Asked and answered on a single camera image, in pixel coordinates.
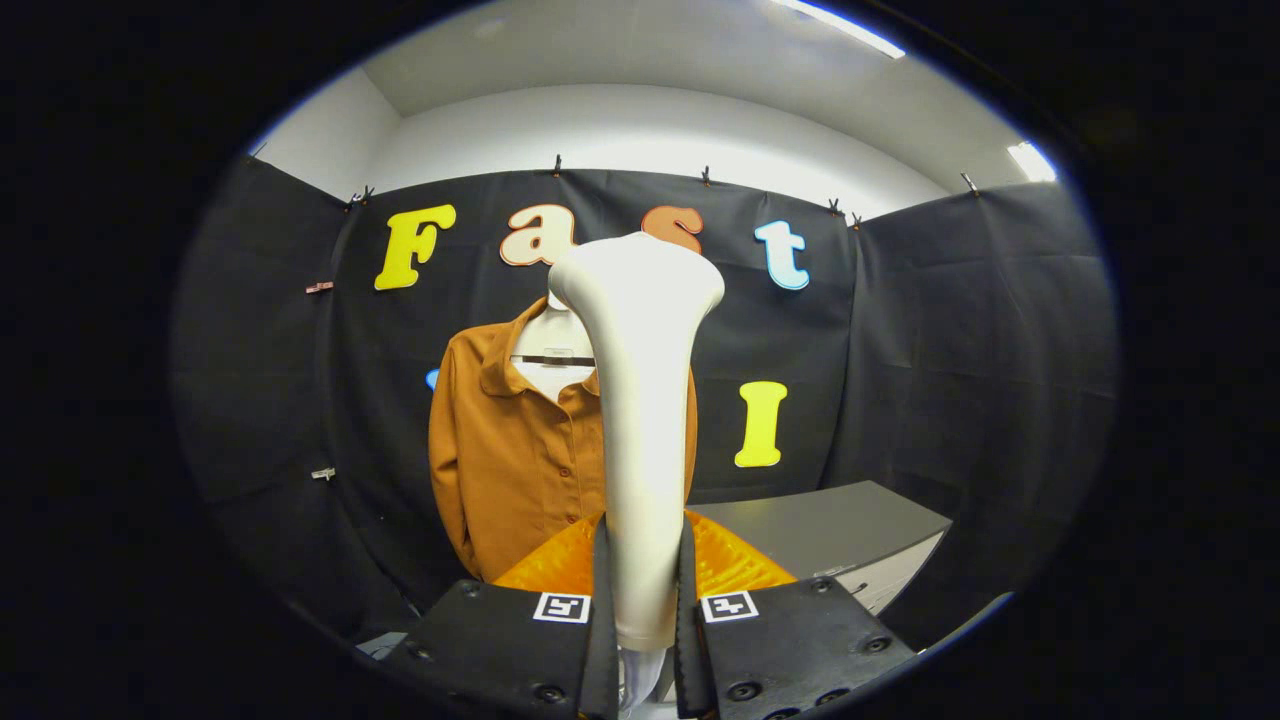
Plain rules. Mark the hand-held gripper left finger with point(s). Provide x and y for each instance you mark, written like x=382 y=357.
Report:
x=603 y=650

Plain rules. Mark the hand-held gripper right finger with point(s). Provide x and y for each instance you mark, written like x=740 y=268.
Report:
x=690 y=650

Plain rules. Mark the orange-brown button shirt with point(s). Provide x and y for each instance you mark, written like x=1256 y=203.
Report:
x=510 y=460

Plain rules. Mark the white garment steamer head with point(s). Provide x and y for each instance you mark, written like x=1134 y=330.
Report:
x=640 y=420

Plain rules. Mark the grey cabinet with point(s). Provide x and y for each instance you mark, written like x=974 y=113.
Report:
x=820 y=530

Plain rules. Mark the white mannequin torso stand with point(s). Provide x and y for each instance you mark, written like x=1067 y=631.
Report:
x=545 y=330

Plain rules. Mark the black backdrop cloth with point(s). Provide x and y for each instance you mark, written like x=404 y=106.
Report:
x=950 y=400

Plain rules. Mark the row of black cloth clips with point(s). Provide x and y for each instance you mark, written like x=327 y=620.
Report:
x=557 y=165

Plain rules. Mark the small ceiling light panel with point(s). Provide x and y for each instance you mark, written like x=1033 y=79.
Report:
x=1030 y=160

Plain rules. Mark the long ceiling light panel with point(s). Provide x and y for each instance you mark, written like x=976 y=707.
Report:
x=850 y=28

